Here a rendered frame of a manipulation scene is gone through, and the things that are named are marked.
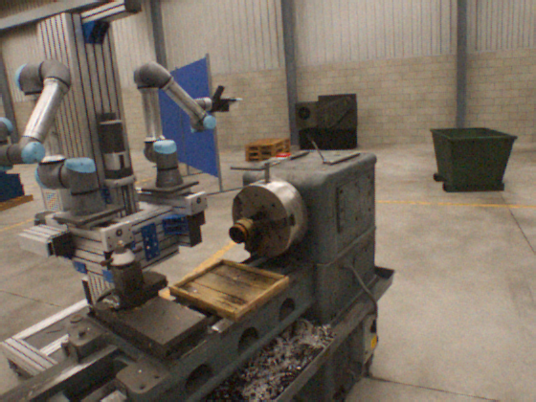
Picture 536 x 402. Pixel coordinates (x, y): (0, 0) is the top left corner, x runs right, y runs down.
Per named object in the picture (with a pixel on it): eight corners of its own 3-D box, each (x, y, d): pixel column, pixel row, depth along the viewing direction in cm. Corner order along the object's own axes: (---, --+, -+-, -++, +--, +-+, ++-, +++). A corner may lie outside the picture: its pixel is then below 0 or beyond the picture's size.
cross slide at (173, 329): (130, 292, 136) (127, 280, 135) (209, 329, 110) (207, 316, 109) (88, 312, 123) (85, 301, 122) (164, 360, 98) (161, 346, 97)
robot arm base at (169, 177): (149, 187, 199) (146, 168, 197) (169, 180, 212) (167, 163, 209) (169, 189, 191) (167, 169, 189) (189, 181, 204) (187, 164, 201)
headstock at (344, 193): (307, 212, 234) (303, 148, 224) (381, 222, 205) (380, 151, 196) (243, 246, 188) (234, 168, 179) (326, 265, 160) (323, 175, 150)
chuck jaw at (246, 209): (256, 215, 160) (241, 192, 163) (263, 210, 157) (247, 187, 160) (238, 224, 152) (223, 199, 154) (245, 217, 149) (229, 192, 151)
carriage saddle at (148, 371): (137, 303, 139) (133, 289, 138) (224, 346, 111) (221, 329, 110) (59, 344, 116) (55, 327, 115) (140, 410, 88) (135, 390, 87)
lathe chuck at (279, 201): (245, 238, 177) (244, 173, 167) (301, 258, 159) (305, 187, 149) (232, 245, 170) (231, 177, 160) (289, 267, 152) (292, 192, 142)
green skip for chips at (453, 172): (429, 176, 662) (429, 128, 641) (481, 175, 644) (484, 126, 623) (447, 196, 535) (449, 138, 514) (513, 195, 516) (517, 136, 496)
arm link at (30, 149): (86, 71, 153) (46, 170, 130) (65, 74, 155) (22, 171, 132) (70, 50, 143) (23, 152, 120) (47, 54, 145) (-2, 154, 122)
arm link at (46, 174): (63, 191, 154) (38, 58, 140) (35, 193, 156) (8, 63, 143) (81, 185, 165) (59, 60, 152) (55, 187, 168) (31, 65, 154)
